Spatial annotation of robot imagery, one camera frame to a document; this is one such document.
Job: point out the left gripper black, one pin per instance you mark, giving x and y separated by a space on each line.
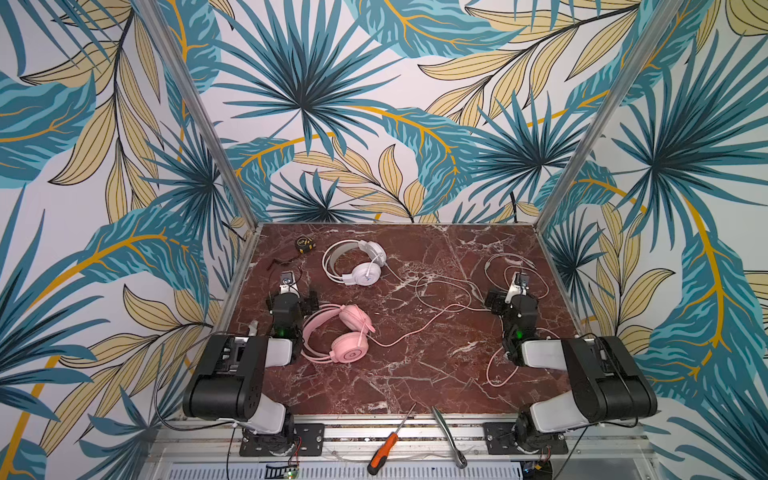
288 299

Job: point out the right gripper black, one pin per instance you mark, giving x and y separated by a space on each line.
514 299

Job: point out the pink cat-ear headphones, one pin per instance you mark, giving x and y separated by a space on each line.
351 343

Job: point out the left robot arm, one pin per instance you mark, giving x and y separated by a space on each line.
227 383

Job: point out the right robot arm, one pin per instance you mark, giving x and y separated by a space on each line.
606 384

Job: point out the white headphones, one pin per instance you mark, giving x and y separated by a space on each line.
365 273

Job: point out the black hex key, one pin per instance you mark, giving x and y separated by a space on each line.
280 262

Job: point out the metal pliers tool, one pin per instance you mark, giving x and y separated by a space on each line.
457 455

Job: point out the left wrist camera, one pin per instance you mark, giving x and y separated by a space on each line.
287 283

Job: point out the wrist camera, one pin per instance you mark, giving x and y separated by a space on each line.
287 283
518 286

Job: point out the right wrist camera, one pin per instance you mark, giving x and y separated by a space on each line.
518 286

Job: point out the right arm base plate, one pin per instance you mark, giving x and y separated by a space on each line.
509 438

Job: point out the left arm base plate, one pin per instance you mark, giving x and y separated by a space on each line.
304 439

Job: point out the orange handle screwdriver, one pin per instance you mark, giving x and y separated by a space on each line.
380 457

